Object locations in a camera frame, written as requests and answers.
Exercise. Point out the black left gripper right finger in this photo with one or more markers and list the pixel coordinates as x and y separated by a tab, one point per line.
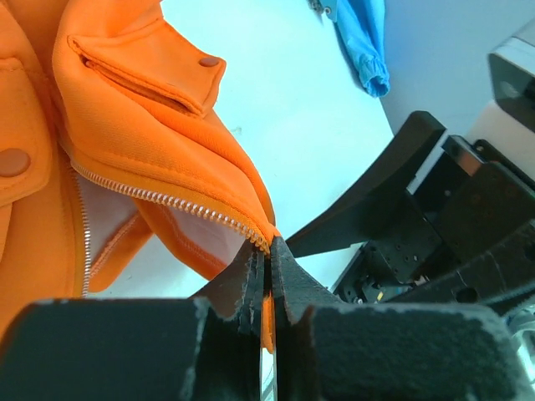
326	349

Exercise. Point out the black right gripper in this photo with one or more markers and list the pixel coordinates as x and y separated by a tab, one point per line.
466	235

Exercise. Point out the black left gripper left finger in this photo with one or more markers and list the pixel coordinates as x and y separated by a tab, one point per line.
205	347

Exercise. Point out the orange zip jacket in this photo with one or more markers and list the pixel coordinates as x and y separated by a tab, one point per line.
109	137

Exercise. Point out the light blue zip jacket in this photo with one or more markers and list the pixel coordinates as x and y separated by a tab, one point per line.
361	28

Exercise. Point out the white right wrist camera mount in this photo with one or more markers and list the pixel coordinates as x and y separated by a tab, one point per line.
507	121

